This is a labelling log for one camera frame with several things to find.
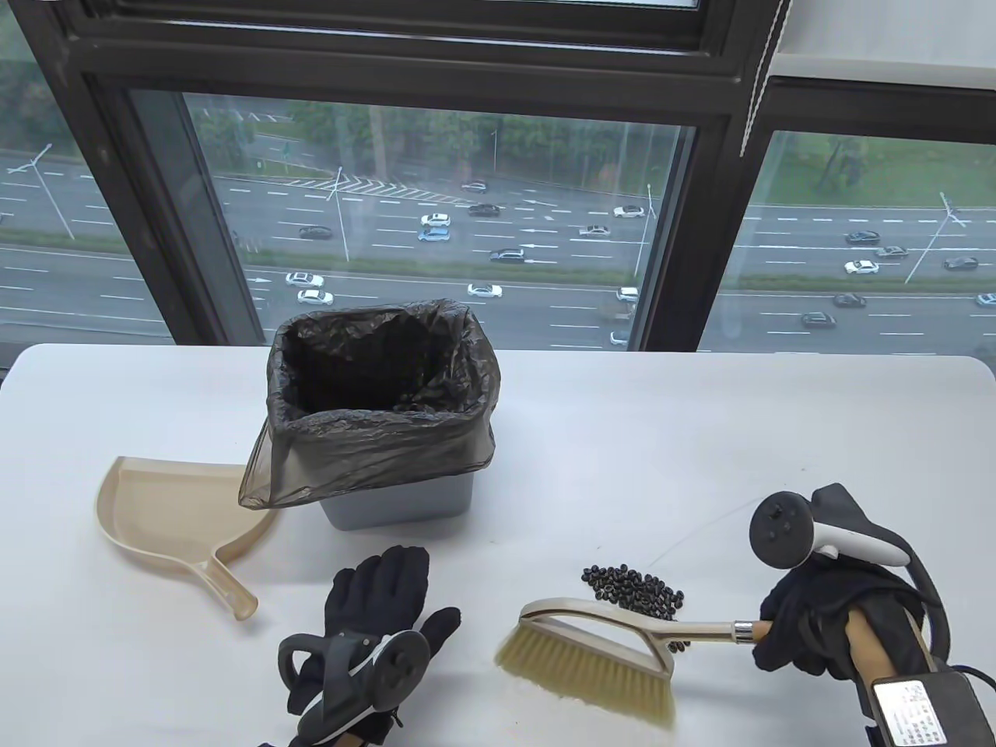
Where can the black plastic bin bag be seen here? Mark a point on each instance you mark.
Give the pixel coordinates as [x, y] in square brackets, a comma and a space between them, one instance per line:
[373, 459]

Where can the person's right hand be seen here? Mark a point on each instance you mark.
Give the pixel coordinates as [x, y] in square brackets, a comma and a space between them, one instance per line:
[809, 615]

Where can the black window frame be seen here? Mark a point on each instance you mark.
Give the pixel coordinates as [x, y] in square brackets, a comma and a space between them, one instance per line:
[389, 70]

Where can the black forearm sensor box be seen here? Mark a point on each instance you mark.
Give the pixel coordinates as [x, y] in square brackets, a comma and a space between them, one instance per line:
[934, 716]

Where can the grey food waste bin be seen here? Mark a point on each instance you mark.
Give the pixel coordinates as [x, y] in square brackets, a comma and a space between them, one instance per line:
[397, 506]

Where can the pile of coffee beans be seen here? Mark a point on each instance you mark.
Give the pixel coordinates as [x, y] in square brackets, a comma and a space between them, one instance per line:
[630, 585]

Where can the person's left hand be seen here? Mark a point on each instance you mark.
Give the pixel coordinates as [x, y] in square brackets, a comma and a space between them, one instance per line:
[373, 591]

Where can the beige plastic dustpan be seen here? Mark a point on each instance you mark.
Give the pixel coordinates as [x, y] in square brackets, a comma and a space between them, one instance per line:
[171, 513]

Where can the white table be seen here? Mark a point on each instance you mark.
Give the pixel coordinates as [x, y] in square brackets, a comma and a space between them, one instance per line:
[856, 436]

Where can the person's left forearm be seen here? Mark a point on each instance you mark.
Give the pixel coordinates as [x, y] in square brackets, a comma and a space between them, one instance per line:
[354, 738]

